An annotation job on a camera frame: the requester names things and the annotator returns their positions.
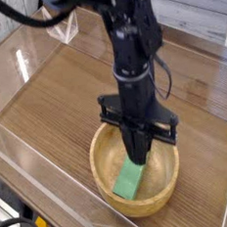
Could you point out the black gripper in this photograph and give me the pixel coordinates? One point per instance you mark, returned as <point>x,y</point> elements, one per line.
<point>141,118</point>

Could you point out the green rectangular block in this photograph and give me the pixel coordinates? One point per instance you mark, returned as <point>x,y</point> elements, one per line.
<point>129,179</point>

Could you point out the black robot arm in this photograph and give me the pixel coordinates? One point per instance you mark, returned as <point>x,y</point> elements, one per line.
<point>136,38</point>

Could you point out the light wooden bowl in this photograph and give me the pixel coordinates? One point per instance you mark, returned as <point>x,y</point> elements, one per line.
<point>158,183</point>

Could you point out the clear acrylic corner bracket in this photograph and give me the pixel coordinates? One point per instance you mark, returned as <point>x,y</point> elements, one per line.
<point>66,30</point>

